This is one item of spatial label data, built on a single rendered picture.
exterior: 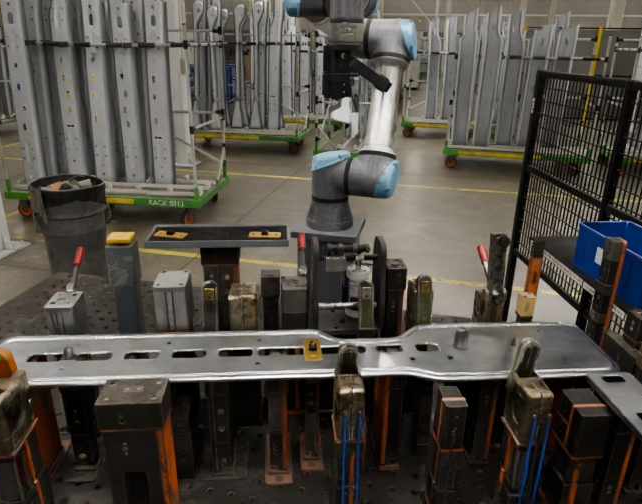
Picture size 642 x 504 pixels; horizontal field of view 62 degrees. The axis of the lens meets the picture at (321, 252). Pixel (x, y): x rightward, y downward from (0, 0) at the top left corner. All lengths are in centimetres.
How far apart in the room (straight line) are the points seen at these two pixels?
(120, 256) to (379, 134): 80
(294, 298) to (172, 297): 29
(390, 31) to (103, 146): 436
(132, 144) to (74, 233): 183
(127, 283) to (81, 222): 247
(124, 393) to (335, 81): 79
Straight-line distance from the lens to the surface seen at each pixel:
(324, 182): 164
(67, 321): 142
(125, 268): 152
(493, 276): 141
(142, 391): 110
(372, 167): 160
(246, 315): 132
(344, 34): 126
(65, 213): 394
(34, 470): 127
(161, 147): 550
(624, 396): 126
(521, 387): 112
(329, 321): 142
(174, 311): 134
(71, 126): 588
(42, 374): 127
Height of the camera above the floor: 165
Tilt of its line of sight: 21 degrees down
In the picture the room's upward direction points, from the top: 1 degrees clockwise
